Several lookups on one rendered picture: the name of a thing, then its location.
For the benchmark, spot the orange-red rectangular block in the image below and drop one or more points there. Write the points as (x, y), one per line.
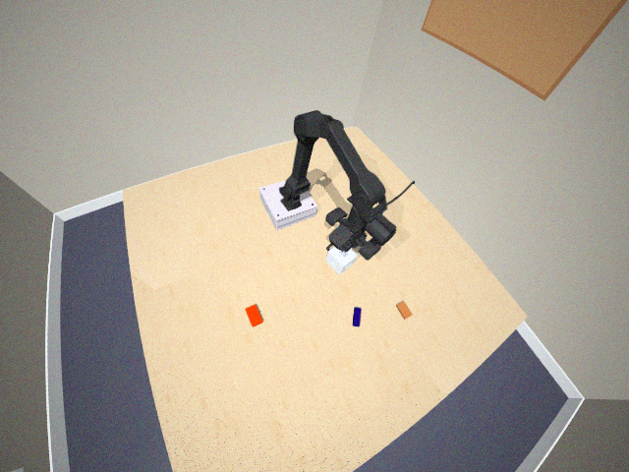
(254, 315)

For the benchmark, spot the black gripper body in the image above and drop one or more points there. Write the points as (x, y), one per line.
(369, 248)

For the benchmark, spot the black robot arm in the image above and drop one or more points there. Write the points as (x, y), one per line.
(365, 186)

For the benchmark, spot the orange-brown rectangular block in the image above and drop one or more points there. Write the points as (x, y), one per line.
(404, 310)

